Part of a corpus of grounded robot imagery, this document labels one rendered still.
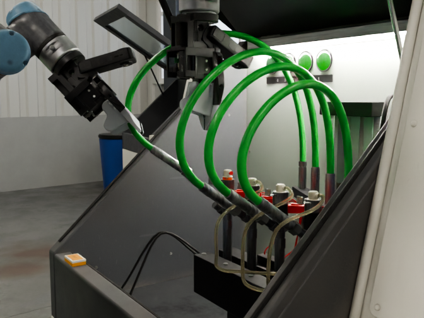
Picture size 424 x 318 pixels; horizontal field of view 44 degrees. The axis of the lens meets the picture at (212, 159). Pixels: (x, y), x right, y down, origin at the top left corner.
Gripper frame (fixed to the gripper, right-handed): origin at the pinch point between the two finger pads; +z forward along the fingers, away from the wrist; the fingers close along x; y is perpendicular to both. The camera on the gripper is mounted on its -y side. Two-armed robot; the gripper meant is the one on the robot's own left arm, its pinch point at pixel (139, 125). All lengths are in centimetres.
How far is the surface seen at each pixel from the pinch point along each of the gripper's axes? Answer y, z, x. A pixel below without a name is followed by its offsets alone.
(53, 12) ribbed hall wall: -13, -350, -602
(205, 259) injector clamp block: 8.6, 28.6, -1.0
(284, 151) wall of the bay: -21.6, 23.3, -26.8
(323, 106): -26.6, 23.1, 11.6
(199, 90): -11.6, 6.9, 18.1
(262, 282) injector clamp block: 2.8, 38.0, 11.4
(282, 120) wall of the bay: -26.6, 17.3, -25.8
